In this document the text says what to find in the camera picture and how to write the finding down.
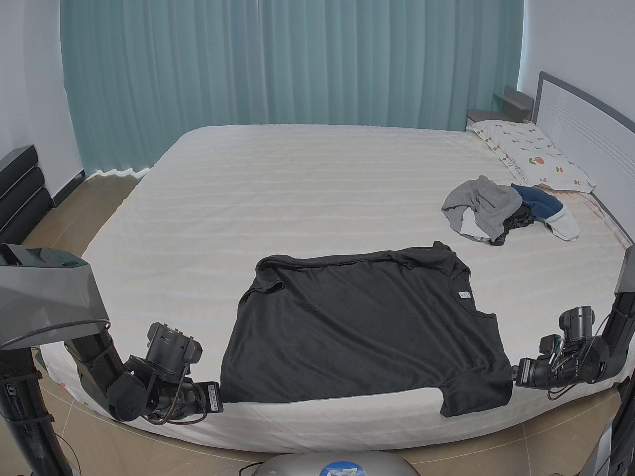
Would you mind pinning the black chest of drawers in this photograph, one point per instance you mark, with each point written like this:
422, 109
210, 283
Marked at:
20, 191

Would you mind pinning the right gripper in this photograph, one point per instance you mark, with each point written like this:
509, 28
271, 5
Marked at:
533, 374

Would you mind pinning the blue-green curtain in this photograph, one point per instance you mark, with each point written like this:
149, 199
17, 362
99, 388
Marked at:
158, 67
387, 42

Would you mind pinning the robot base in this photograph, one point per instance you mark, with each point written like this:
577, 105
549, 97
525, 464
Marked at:
297, 466

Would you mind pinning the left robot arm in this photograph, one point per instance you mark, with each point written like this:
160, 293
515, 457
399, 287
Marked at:
54, 290

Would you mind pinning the bed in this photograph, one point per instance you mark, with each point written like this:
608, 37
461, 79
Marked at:
297, 191

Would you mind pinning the pile of clothes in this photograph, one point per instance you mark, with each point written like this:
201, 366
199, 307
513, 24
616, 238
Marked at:
486, 201

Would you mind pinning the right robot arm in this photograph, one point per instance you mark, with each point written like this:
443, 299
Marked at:
615, 345

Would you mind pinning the grey bedside table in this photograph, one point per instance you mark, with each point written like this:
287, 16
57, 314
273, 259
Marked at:
516, 99

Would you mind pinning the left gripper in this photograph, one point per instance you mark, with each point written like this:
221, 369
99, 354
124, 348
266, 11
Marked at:
196, 397

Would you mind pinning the black T-shirt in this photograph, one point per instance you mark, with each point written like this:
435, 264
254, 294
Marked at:
347, 325

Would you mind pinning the white printed pillow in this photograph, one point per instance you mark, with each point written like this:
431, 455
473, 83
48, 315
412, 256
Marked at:
531, 151

